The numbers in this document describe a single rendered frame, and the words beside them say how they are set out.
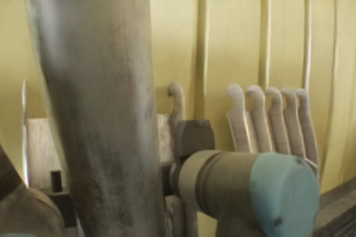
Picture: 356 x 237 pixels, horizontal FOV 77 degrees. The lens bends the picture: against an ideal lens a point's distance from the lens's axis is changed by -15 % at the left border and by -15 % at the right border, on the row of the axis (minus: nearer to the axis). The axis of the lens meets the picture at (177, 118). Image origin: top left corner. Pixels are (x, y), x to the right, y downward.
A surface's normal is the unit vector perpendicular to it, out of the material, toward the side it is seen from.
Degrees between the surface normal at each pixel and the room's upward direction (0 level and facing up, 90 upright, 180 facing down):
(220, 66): 90
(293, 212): 72
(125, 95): 99
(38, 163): 66
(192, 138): 77
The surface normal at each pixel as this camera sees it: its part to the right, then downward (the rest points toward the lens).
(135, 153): 0.68, 0.29
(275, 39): 0.50, 0.15
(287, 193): 0.53, -0.15
